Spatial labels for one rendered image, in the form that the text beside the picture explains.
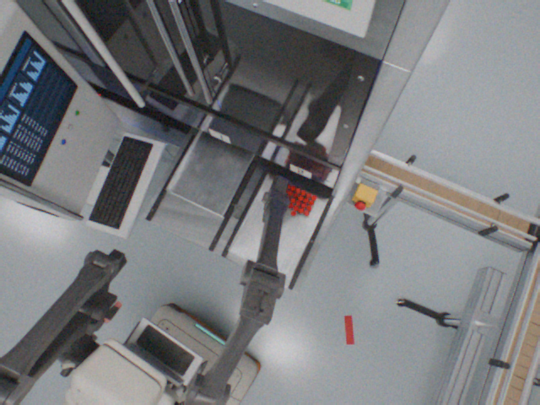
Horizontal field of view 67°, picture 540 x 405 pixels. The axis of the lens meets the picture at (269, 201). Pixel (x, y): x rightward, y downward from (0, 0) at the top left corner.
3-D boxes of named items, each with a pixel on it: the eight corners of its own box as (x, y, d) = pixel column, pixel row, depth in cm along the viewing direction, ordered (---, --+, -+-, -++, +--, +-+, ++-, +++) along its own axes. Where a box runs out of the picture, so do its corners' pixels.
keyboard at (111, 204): (125, 136, 182) (122, 134, 180) (153, 144, 180) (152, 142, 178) (89, 220, 173) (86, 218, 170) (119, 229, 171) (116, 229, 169)
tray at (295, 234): (267, 176, 166) (267, 173, 163) (326, 202, 162) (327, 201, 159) (229, 251, 159) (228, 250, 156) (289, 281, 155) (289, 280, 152)
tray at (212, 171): (207, 121, 174) (205, 118, 170) (261, 145, 170) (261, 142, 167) (168, 191, 167) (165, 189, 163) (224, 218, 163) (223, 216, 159)
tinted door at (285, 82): (224, 114, 138) (179, -24, 81) (342, 164, 132) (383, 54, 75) (223, 115, 138) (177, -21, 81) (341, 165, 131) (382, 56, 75)
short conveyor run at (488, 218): (351, 185, 168) (358, 172, 153) (366, 153, 171) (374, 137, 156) (516, 256, 158) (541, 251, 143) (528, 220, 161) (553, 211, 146)
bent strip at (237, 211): (236, 207, 164) (234, 203, 158) (243, 210, 163) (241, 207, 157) (220, 239, 161) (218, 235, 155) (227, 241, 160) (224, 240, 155)
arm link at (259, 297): (241, 297, 91) (282, 313, 92) (248, 261, 103) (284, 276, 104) (180, 412, 111) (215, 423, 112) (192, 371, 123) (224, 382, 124)
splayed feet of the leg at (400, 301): (397, 293, 237) (404, 292, 224) (482, 332, 230) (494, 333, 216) (392, 305, 236) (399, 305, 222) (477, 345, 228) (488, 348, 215)
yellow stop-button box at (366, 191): (359, 184, 156) (362, 178, 149) (376, 191, 155) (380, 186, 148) (350, 201, 154) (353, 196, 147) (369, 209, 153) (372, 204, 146)
